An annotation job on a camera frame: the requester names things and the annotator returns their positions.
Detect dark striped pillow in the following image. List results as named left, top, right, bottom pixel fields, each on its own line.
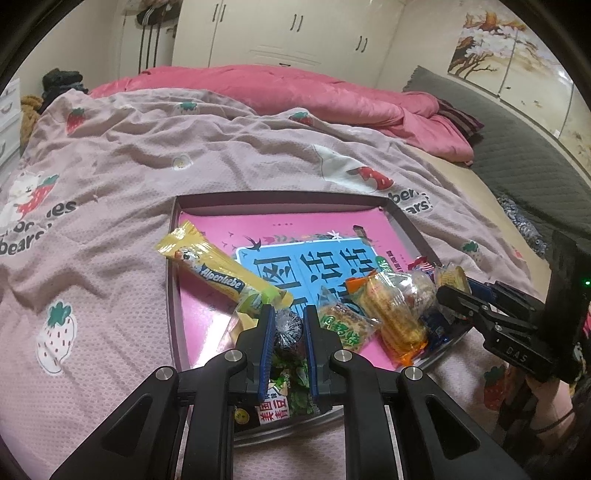
left=436, top=99, right=485, bottom=139

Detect beige bed sheet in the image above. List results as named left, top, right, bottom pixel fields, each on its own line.
left=406, top=143, right=555, bottom=287

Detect strawberry printed blanket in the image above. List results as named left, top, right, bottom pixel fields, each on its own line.
left=0, top=88, right=546, bottom=480

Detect small yellow cracker packet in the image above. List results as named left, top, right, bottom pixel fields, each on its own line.
left=436, top=264, right=472, bottom=296

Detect green pea packet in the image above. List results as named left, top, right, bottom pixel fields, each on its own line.
left=235, top=311, right=319, bottom=425

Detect hanging bags and hats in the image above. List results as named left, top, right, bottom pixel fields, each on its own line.
left=136, top=0, right=178, bottom=75

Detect long yellow candy packet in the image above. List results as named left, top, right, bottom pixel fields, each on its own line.
left=154, top=220, right=295, bottom=309

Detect black hair tie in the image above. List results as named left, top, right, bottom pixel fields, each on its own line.
left=536, top=411, right=578, bottom=435

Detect orange cracker packet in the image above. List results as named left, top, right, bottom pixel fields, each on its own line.
left=346, top=272, right=428, bottom=365

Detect grey padded headboard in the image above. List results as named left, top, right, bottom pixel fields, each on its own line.
left=402, top=65, right=591, bottom=241

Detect clear plastic snack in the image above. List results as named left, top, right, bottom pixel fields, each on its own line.
left=397, top=270, right=437, bottom=319

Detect tree wall painting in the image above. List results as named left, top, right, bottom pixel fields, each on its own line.
left=445, top=9, right=591, bottom=153

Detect pink tray with Chinese text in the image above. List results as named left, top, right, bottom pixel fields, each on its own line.
left=168, top=193, right=467, bottom=448

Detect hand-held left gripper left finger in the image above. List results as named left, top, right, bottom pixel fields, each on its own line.
left=48, top=304, right=277, bottom=480

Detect blue white patterned cloth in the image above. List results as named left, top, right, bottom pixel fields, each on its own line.
left=499, top=194, right=550, bottom=254

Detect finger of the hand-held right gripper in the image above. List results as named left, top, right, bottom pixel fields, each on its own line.
left=466, top=277, right=548, bottom=324
left=436, top=285, right=536, bottom=342

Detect red snack packet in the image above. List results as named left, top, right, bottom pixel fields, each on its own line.
left=409, top=256, right=437, bottom=278

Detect pink book with blue label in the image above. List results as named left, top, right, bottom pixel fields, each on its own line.
left=178, top=210, right=416, bottom=370

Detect white drawer chest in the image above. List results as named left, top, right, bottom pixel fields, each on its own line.
left=0, top=78, right=24, bottom=167

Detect clear cracker packet green label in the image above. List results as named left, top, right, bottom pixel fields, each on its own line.
left=318, top=286, right=382, bottom=354

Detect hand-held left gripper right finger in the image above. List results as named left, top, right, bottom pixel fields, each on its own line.
left=303, top=305, right=523, bottom=480

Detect yellow plush toy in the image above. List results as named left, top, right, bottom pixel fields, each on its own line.
left=21, top=95, right=47, bottom=134

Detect pink duvet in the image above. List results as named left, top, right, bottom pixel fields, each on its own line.
left=88, top=65, right=474, bottom=164

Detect white wardrobe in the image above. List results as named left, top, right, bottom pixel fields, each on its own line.
left=171, top=0, right=407, bottom=88

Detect person's right forearm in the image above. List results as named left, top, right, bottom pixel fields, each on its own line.
left=503, top=369, right=583, bottom=457

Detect dark clothes pile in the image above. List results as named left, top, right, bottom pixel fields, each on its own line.
left=41, top=68, right=88, bottom=100

